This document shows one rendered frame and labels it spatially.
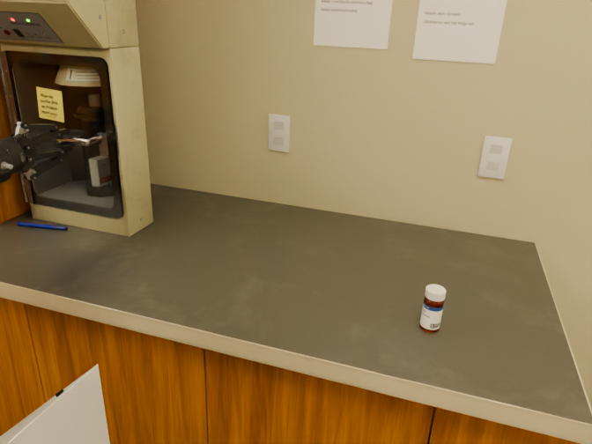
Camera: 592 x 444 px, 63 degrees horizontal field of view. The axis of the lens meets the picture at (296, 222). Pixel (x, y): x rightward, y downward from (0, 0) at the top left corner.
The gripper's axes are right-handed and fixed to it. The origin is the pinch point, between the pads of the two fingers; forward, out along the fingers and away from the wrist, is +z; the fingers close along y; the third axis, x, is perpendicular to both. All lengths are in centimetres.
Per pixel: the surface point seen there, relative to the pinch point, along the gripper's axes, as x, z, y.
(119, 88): -10.9, 6.4, 12.0
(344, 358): -75, -24, -26
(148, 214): -10.9, 13.6, -22.9
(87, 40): -8.4, 0.5, 22.6
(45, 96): 8.5, 3.5, 8.9
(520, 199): -109, 48, -15
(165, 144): 4.2, 47.8, -12.5
